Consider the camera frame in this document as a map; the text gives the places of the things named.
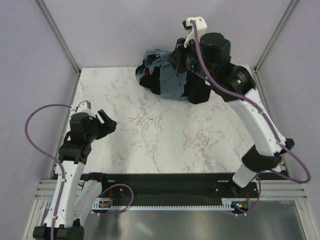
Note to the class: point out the aluminium frame post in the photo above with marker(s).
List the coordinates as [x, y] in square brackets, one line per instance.
[58, 35]
[276, 33]

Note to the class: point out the red t shirt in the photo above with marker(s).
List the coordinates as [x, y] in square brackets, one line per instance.
[142, 74]

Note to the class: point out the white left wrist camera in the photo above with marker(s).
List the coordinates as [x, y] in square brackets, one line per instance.
[85, 107]

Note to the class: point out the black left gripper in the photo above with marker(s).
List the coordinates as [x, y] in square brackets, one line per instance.
[107, 127]

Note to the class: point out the grey-blue t shirt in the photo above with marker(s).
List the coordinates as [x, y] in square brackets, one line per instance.
[171, 83]

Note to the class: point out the aluminium front frame rail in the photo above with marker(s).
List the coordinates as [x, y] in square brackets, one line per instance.
[271, 190]

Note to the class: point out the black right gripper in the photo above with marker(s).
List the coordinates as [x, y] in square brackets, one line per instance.
[179, 53]

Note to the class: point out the white slotted cable duct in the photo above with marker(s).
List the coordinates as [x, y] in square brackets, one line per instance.
[226, 205]

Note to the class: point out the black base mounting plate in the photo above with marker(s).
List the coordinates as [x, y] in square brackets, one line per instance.
[171, 189]

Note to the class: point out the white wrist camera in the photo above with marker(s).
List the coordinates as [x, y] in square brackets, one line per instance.
[85, 107]
[196, 27]

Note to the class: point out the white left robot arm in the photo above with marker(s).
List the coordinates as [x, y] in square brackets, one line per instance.
[69, 209]

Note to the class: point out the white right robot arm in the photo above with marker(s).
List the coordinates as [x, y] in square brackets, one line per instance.
[237, 88]

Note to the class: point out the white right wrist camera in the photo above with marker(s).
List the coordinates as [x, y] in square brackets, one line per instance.
[196, 27]

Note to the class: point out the left aluminium frame post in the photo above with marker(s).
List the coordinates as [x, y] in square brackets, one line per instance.
[58, 35]

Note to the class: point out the right aluminium frame post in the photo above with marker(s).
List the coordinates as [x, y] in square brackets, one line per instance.
[276, 33]

